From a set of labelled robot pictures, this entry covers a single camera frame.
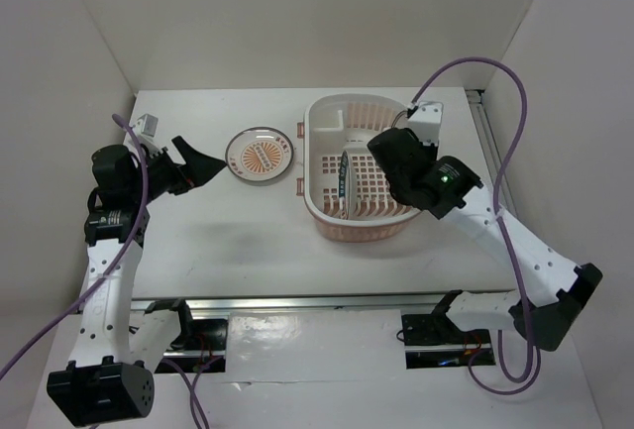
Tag aluminium front rail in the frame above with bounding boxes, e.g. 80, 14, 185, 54
128, 289, 521, 314

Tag plate with dark blue rim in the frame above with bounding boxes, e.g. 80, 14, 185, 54
338, 150, 355, 220

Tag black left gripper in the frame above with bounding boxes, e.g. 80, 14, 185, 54
130, 136, 225, 204

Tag plate with orange sunburst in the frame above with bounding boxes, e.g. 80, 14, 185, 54
225, 127, 295, 185

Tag white and pink dish rack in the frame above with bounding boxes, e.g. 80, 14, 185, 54
297, 93, 420, 243

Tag aluminium side rail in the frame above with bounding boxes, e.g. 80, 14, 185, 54
465, 87, 516, 217

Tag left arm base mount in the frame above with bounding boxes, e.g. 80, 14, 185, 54
163, 317, 229, 375

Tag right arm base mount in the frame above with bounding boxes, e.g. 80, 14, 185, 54
396, 314, 495, 370

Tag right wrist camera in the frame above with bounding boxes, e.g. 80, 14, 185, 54
406, 101, 444, 147

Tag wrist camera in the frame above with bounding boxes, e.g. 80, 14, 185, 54
406, 101, 444, 147
133, 114, 159, 139

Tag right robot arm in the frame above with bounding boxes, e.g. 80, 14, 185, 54
368, 128, 603, 352

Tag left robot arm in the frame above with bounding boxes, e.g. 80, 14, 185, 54
47, 136, 226, 428

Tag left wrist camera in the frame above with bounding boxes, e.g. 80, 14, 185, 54
133, 114, 159, 139

